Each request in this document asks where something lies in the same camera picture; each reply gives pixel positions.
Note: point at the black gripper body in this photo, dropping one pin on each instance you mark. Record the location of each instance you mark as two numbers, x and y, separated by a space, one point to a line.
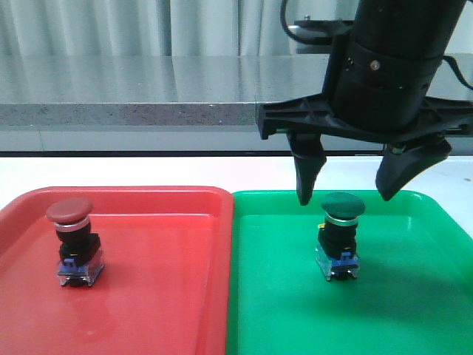
370 97

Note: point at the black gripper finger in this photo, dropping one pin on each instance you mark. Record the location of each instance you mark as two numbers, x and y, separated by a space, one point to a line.
309 157
403 161

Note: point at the green mushroom push button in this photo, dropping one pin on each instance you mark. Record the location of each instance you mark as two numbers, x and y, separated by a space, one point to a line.
336 248

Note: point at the red mushroom push button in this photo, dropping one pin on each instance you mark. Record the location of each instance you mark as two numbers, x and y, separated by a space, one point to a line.
81 255

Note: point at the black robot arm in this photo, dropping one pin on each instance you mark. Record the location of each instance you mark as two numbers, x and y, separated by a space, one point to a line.
402 29

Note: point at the green plastic tray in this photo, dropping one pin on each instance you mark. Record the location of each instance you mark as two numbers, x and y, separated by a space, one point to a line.
413 294

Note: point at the red plastic tray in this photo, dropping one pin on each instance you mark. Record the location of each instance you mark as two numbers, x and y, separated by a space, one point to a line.
163 289

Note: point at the grey granite counter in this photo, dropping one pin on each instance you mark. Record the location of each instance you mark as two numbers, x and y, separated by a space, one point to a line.
120 105

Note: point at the white pleated curtain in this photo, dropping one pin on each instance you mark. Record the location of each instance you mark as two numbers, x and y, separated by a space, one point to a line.
159 28

